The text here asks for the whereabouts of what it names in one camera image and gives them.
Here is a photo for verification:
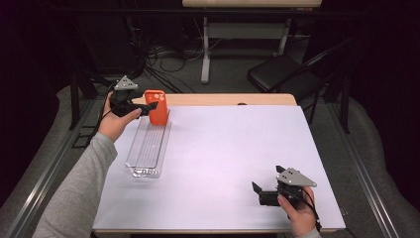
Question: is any grey metal floor rail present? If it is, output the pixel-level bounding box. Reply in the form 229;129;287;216
326;102;401;238
3;98;97;238

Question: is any person's right hand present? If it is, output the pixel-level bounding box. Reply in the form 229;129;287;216
276;185;318;238

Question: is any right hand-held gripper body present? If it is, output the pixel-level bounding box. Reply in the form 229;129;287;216
259;167;318;207

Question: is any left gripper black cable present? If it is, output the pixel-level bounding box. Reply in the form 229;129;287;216
90;82;116;138

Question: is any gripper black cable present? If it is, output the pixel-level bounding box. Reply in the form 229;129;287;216
90;82;116;138
286;186;323;233

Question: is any clear plastic container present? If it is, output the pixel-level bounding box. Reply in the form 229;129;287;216
124;110;172;179

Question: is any white-framed table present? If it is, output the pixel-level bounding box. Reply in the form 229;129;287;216
181;0;324;84

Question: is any person's left hand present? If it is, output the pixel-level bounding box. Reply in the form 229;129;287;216
98;91;144;144

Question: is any light wooden table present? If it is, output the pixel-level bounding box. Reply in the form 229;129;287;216
92;93;347;235

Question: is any black folding chair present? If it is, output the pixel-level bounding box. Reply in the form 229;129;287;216
247;38;355;125

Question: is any black metal stand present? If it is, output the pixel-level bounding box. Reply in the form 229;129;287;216
67;19;132;132
325;70;352;135

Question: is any black floor cable bundle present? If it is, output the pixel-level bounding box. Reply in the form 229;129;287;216
125;16;222;95

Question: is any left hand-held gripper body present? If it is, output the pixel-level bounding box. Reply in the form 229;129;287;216
109;74;144;118

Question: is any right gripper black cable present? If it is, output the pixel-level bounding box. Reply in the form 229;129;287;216
286;186;323;233

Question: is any orange phone case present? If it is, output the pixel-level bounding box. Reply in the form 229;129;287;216
144;89;170;127

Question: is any white table cover sheet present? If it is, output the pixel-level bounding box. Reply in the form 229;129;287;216
92;104;347;231

